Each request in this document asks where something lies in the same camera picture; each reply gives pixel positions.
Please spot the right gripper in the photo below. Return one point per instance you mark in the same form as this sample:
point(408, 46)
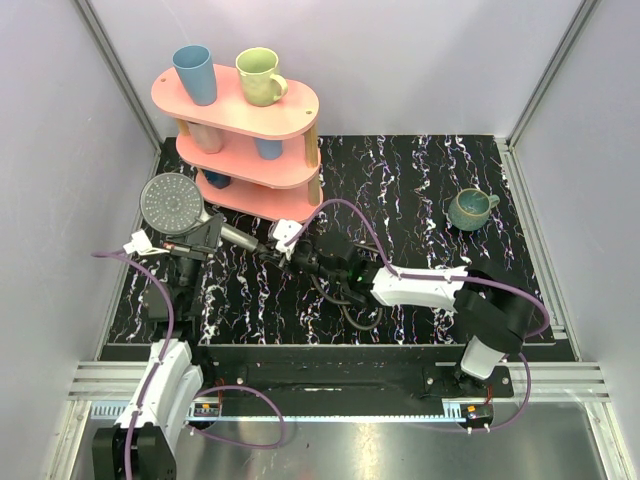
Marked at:
point(278, 257)

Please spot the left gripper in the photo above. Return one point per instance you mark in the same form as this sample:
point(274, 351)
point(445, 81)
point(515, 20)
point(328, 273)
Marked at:
point(195, 248)

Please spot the grey shower head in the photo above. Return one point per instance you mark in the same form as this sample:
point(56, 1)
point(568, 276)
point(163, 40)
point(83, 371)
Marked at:
point(172, 204)

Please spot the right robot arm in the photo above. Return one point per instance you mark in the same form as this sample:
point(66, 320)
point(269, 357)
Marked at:
point(494, 318)

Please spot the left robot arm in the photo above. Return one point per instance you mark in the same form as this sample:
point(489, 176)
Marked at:
point(142, 442)

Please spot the dark blue cup on shelf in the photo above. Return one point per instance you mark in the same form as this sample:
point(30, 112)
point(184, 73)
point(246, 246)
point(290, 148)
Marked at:
point(217, 180)

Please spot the pink three-tier shelf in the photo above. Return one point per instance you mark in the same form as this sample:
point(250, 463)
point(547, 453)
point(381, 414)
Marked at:
point(285, 188)

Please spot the pink cup on shelf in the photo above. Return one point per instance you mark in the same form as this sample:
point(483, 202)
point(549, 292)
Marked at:
point(208, 139)

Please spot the light green mug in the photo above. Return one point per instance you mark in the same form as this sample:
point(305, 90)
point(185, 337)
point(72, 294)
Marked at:
point(259, 74)

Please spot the tall blue cup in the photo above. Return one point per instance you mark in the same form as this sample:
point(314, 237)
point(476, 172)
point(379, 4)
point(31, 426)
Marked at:
point(194, 66)

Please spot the teal ceramic mug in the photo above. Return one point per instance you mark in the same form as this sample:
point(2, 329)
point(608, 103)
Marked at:
point(470, 209)

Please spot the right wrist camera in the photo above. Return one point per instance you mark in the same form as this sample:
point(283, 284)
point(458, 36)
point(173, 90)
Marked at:
point(283, 232)

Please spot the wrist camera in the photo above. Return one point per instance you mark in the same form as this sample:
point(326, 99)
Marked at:
point(283, 232)
point(139, 244)

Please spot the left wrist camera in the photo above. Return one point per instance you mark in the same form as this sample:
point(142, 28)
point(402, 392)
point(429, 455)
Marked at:
point(139, 244)

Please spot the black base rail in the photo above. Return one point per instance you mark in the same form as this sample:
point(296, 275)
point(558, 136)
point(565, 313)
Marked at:
point(321, 382)

